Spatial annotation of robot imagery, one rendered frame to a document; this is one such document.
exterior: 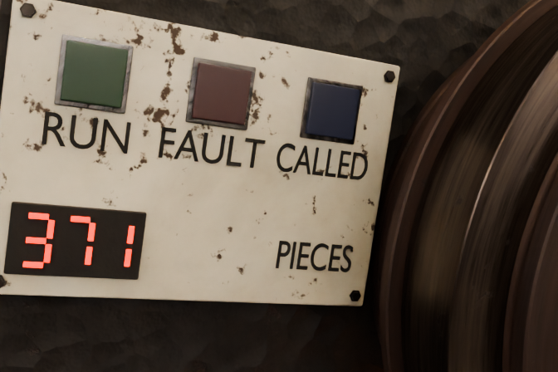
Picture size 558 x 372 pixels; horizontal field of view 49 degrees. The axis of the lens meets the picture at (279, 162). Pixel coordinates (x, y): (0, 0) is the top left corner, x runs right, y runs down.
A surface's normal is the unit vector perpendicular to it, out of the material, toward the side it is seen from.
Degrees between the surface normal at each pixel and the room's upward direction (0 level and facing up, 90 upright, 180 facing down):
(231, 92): 90
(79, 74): 90
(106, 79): 90
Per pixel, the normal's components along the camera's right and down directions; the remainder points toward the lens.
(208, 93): 0.33, 0.11
